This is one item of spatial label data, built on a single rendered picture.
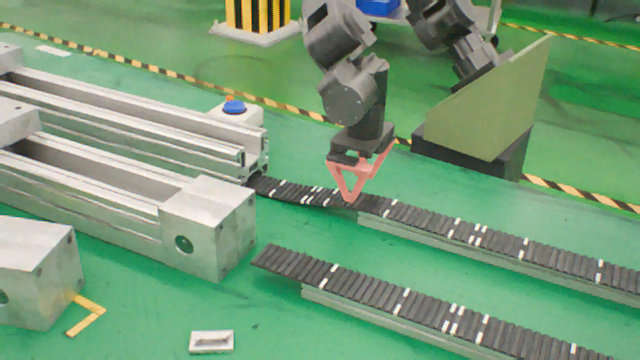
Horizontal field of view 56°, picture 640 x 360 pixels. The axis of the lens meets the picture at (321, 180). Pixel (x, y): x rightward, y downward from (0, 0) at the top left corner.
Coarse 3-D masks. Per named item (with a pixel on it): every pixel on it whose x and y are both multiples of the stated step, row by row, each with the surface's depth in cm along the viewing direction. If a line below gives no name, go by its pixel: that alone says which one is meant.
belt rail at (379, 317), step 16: (304, 288) 80; (336, 304) 78; (352, 304) 76; (368, 320) 76; (384, 320) 75; (400, 320) 74; (416, 336) 74; (432, 336) 73; (448, 336) 72; (464, 352) 72; (480, 352) 71; (496, 352) 70
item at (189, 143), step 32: (0, 96) 116; (32, 96) 111; (64, 96) 118; (96, 96) 114; (128, 96) 112; (64, 128) 112; (96, 128) 107; (128, 128) 103; (160, 128) 102; (192, 128) 107; (224, 128) 103; (256, 128) 103; (160, 160) 103; (192, 160) 100; (224, 160) 98; (256, 160) 102
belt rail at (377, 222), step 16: (368, 224) 94; (384, 224) 93; (400, 224) 91; (416, 240) 91; (432, 240) 90; (448, 240) 89; (480, 256) 87; (496, 256) 87; (528, 272) 85; (544, 272) 84; (560, 272) 83; (576, 288) 83; (592, 288) 82; (608, 288) 81
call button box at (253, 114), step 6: (216, 108) 115; (222, 108) 115; (246, 108) 115; (252, 108) 115; (258, 108) 116; (210, 114) 113; (216, 114) 113; (222, 114) 113; (228, 114) 113; (234, 114) 113; (240, 114) 113; (246, 114) 113; (252, 114) 113; (258, 114) 115; (234, 120) 111; (240, 120) 111; (246, 120) 112; (252, 120) 114; (258, 120) 116; (258, 126) 116
